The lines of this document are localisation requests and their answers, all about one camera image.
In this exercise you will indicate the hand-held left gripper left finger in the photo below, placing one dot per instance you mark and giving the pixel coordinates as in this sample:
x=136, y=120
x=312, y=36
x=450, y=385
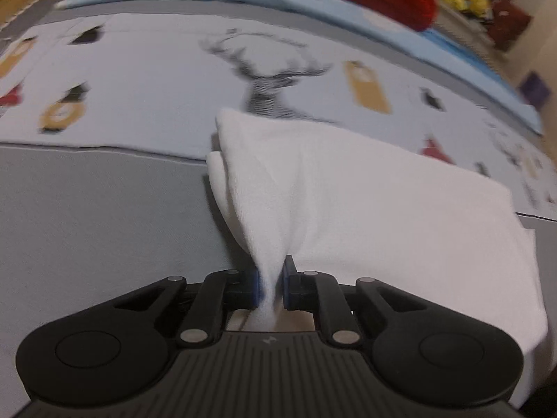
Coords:
x=256, y=289

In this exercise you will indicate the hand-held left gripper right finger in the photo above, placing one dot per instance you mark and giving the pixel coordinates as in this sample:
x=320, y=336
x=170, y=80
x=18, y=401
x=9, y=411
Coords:
x=287, y=283

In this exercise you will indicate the white long-sleeve shirt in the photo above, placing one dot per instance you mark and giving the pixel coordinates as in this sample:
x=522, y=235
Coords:
x=370, y=226

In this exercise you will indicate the deer printed bed cloth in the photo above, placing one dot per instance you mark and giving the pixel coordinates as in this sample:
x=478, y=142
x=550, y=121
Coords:
x=152, y=96

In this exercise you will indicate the light blue blanket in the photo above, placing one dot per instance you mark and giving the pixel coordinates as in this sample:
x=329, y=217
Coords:
x=304, y=13

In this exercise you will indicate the grey window seat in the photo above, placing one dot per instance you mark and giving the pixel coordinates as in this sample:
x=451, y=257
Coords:
x=470, y=30

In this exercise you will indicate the yellow square plush toy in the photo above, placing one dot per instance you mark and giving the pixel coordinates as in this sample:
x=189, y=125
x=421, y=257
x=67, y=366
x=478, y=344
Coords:
x=478, y=2

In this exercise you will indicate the dark red pillow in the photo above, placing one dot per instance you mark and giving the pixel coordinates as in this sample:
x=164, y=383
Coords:
x=511, y=24

